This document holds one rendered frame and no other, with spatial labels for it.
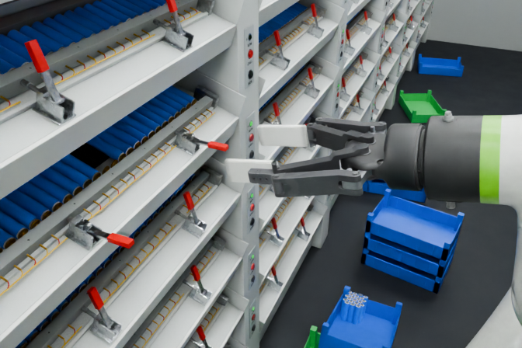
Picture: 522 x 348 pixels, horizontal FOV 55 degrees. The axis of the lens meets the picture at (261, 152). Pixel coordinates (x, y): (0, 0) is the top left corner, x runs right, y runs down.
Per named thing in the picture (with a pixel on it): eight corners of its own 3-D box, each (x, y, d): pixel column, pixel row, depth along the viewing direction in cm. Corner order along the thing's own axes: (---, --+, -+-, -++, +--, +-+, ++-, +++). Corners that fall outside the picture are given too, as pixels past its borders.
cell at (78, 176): (56, 164, 76) (91, 185, 75) (47, 170, 75) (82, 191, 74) (57, 155, 75) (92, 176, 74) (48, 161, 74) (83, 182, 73)
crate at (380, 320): (341, 305, 178) (345, 285, 176) (398, 324, 171) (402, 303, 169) (317, 348, 151) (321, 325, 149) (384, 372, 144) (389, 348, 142)
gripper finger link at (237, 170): (282, 182, 59) (280, 185, 59) (231, 179, 63) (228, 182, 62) (277, 160, 58) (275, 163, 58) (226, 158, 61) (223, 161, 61)
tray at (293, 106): (328, 91, 168) (345, 56, 160) (253, 185, 121) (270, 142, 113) (276, 64, 172) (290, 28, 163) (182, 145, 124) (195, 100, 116)
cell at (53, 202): (25, 186, 72) (61, 207, 71) (15, 192, 70) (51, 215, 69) (25, 176, 71) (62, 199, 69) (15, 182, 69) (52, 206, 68)
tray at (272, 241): (321, 183, 188) (335, 156, 179) (254, 296, 140) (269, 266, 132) (275, 158, 191) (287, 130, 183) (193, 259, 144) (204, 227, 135)
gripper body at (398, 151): (421, 207, 53) (337, 200, 58) (432, 168, 60) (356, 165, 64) (417, 144, 50) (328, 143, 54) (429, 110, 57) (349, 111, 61)
